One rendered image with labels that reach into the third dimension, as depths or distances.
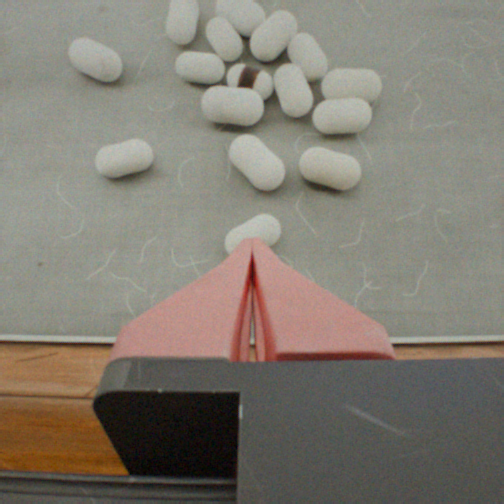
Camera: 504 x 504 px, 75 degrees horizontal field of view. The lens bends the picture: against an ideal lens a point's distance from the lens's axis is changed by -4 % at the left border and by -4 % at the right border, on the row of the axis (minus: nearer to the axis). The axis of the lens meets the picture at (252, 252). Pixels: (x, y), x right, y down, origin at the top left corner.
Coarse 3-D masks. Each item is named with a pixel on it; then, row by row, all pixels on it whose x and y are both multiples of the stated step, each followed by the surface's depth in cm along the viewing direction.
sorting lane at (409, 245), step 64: (0, 0) 25; (64, 0) 25; (128, 0) 25; (256, 0) 25; (320, 0) 25; (384, 0) 25; (448, 0) 25; (0, 64) 23; (64, 64) 23; (128, 64) 23; (256, 64) 23; (384, 64) 23; (448, 64) 23; (0, 128) 22; (64, 128) 22; (128, 128) 22; (192, 128) 22; (256, 128) 22; (384, 128) 22; (448, 128) 22; (0, 192) 21; (64, 192) 21; (128, 192) 21; (192, 192) 21; (256, 192) 21; (320, 192) 21; (384, 192) 21; (448, 192) 21; (0, 256) 20; (64, 256) 20; (128, 256) 20; (192, 256) 20; (320, 256) 20; (384, 256) 20; (448, 256) 20; (0, 320) 19; (64, 320) 19; (128, 320) 19; (384, 320) 19; (448, 320) 19
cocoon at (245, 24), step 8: (224, 0) 22; (232, 0) 22; (240, 0) 22; (248, 0) 22; (216, 8) 23; (224, 8) 22; (232, 8) 22; (240, 8) 22; (248, 8) 22; (256, 8) 22; (224, 16) 23; (232, 16) 22; (240, 16) 22; (248, 16) 22; (256, 16) 22; (264, 16) 22; (232, 24) 23; (240, 24) 22; (248, 24) 22; (256, 24) 22; (240, 32) 23; (248, 32) 23
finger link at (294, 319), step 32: (256, 256) 10; (256, 288) 9; (288, 288) 7; (320, 288) 7; (256, 320) 11; (288, 320) 6; (320, 320) 6; (352, 320) 6; (256, 352) 11; (288, 352) 5; (320, 352) 5; (352, 352) 5; (384, 352) 5
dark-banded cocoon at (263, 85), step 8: (240, 64) 21; (232, 72) 21; (240, 72) 21; (264, 72) 21; (232, 80) 21; (256, 80) 21; (264, 80) 21; (272, 80) 21; (256, 88) 21; (264, 88) 21; (272, 88) 21; (264, 96) 22
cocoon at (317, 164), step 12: (312, 156) 19; (324, 156) 19; (336, 156) 19; (348, 156) 20; (300, 168) 20; (312, 168) 19; (324, 168) 19; (336, 168) 19; (348, 168) 19; (360, 168) 20; (312, 180) 20; (324, 180) 20; (336, 180) 20; (348, 180) 19
